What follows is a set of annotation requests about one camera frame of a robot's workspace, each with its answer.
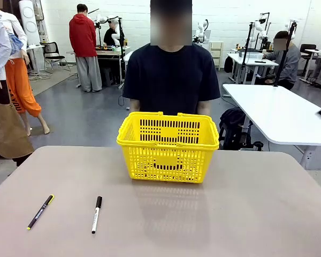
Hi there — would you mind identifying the person's right forearm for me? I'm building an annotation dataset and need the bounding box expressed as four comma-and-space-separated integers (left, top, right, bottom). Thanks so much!
129, 99, 142, 114

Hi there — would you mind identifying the person's left forearm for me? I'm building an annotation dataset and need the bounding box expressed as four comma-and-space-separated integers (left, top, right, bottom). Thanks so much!
197, 100, 212, 117

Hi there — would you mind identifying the seated person in grey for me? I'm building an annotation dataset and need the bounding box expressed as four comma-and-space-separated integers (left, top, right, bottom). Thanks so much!
264, 31, 302, 90

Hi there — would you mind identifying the person in navy t-shirt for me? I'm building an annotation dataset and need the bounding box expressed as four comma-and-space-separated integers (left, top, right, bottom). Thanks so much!
122, 0, 221, 116

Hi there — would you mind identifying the yellow plastic shopping basket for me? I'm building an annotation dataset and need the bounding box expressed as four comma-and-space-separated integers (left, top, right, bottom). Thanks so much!
116, 111, 220, 184

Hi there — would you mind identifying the seated person in black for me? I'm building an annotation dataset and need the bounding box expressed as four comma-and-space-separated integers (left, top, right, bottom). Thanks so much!
103, 21, 121, 47

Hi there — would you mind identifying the large white table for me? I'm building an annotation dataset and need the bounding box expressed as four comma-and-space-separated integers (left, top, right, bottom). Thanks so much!
221, 84, 321, 170

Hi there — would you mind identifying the black swivel chair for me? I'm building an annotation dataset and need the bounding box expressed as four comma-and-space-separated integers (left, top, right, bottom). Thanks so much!
299, 43, 318, 78

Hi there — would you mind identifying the black tripod pole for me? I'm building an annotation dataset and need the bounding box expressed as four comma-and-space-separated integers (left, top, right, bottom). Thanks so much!
241, 22, 255, 66
273, 22, 298, 88

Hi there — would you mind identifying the small white table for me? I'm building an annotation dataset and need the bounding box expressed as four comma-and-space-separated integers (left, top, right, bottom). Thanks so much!
226, 52, 280, 85

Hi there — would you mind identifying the white plastic bin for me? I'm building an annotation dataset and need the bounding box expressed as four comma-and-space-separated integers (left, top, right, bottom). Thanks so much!
238, 51, 265, 60

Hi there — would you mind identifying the white drawer cabinet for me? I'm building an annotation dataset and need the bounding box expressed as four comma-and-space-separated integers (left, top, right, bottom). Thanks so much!
209, 40, 225, 72

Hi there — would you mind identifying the cluttered work table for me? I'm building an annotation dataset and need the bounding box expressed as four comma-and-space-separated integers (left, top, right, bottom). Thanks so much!
95, 44, 132, 87

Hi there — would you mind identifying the white marker with black cap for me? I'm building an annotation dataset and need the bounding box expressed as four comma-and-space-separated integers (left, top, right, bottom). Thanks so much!
91, 195, 103, 235

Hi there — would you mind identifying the man in red hoodie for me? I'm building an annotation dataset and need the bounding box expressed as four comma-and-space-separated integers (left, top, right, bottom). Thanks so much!
68, 3, 103, 93

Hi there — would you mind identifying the black mesh office chair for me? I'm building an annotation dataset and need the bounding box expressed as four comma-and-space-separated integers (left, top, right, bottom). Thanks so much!
39, 41, 72, 74

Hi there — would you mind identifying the black pen with yellow cap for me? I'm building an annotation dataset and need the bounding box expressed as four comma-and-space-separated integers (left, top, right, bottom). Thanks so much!
26, 194, 55, 231

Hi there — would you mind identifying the mannequin with orange trousers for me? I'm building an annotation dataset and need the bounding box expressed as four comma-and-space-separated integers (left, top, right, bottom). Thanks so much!
0, 10, 51, 137

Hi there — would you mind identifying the white standing air conditioner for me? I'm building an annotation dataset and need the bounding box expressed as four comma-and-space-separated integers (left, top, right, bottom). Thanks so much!
18, 0, 41, 47

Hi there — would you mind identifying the mannequin with brown apron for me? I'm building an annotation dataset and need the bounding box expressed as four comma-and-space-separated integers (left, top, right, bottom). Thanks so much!
0, 0, 35, 167

